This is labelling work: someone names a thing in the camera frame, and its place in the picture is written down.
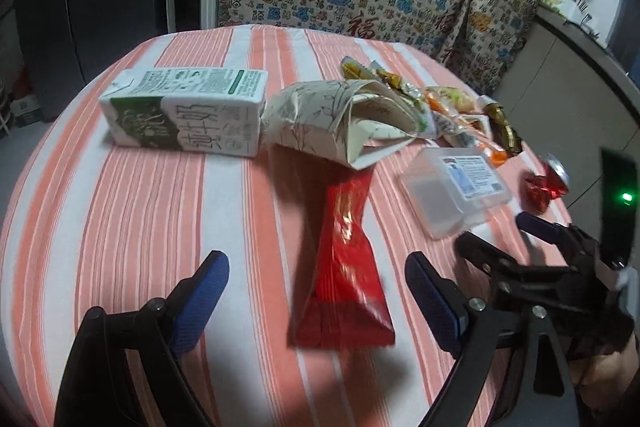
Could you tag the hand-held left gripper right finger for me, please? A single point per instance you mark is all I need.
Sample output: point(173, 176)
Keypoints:
point(435, 307)

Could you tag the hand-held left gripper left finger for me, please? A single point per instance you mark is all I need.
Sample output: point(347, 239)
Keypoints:
point(200, 302)

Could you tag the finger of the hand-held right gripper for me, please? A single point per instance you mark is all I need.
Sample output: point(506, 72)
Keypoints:
point(480, 252)
point(537, 227)

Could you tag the red snack packet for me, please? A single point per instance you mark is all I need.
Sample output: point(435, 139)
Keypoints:
point(345, 267)

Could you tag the person's right hand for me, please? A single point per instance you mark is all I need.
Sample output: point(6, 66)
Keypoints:
point(605, 377)

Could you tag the red foil wrapper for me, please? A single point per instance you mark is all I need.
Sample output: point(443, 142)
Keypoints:
point(545, 187)

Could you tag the clear plastic box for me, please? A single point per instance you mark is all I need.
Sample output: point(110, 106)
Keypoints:
point(445, 202)

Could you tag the orange clear snack wrapper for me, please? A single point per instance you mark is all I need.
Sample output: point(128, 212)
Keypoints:
point(492, 153)

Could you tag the brown gold candy wrapper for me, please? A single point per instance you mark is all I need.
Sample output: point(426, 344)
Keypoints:
point(505, 132)

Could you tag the kitchen counter cabinet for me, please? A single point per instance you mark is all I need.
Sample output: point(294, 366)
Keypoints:
point(560, 72)

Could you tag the green white milk carton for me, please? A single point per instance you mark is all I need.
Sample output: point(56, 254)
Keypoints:
point(185, 127)

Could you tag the small gold candy wrapper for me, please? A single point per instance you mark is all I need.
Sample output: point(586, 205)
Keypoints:
point(395, 82)
point(355, 68)

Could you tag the beige patterned paper bag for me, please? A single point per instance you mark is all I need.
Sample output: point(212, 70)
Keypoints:
point(320, 117)

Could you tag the cardboard box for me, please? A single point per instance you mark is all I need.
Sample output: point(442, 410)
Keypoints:
point(25, 111)

